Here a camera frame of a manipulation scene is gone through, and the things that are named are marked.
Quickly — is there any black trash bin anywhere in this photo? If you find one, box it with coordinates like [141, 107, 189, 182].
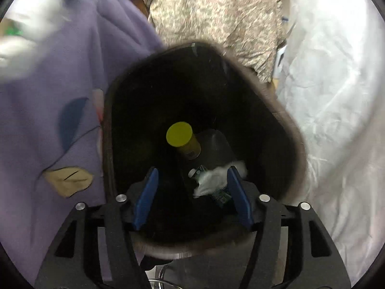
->
[103, 42, 305, 260]

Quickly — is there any white tissue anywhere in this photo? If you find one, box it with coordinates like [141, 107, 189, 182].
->
[188, 161, 247, 198]

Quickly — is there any yellow capped bottle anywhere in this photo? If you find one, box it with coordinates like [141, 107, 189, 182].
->
[166, 121, 202, 160]

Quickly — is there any floral patterned cloth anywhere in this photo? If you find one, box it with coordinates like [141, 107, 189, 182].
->
[144, 0, 284, 83]

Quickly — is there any purple floral tablecloth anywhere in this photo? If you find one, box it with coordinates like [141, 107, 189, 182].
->
[1, 0, 162, 285]

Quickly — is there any white cover cloth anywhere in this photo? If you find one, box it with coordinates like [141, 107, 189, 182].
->
[277, 0, 384, 284]

